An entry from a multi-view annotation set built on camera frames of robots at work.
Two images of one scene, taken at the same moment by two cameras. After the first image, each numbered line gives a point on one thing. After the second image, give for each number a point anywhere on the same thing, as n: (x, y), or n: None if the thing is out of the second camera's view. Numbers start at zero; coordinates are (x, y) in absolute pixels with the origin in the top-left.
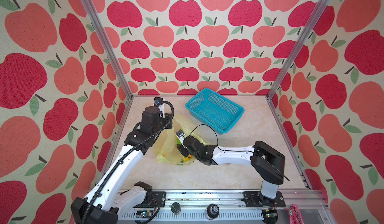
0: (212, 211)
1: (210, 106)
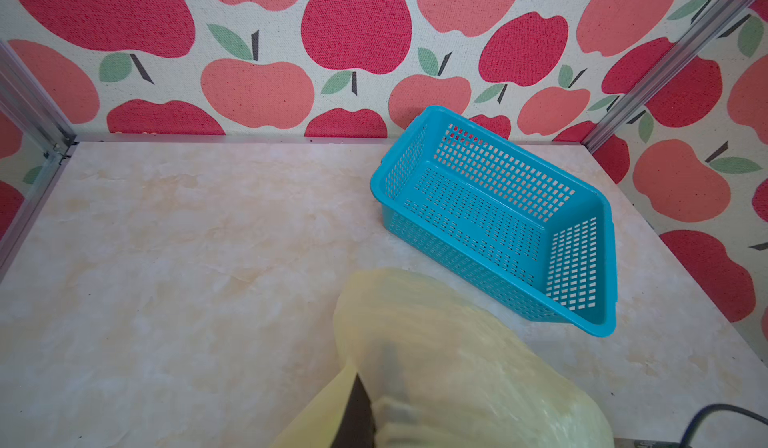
0: None
1: (471, 201)
